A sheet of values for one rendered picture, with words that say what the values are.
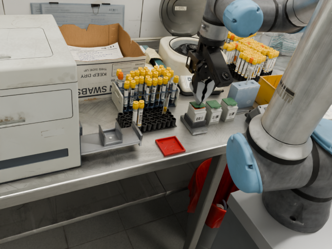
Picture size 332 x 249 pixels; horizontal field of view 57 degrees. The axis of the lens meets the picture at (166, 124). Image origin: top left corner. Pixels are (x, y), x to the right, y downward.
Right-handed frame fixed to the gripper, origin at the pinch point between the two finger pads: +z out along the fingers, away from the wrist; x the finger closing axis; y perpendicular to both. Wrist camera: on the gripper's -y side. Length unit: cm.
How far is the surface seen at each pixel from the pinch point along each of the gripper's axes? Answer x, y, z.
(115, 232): 16, 24, 97
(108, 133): 28.9, -0.7, 5.9
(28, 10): 42, 56, -8
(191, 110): 2.0, 0.9, 3.7
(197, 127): 0.1, -2.0, 8.5
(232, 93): -17.0, 6.1, 3.0
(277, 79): -40.2, 9.6, 1.7
